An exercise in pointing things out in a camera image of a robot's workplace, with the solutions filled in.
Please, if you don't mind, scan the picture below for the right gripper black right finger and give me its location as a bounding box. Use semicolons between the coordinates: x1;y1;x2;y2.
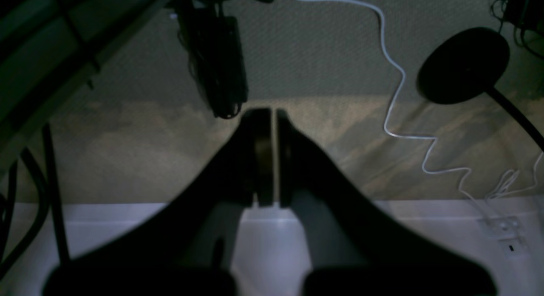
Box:
276;110;498;296

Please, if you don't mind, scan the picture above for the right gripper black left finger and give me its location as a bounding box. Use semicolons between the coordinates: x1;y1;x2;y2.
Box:
42;108;272;296

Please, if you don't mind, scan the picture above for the black power adapter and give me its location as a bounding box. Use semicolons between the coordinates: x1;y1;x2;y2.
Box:
173;0;274;119

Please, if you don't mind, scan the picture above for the black round stand base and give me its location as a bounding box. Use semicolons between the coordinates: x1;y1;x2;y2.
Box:
416;27;544;149

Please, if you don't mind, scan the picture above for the white cable on floor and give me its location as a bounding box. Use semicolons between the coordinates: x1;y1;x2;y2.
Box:
289;0;544;211

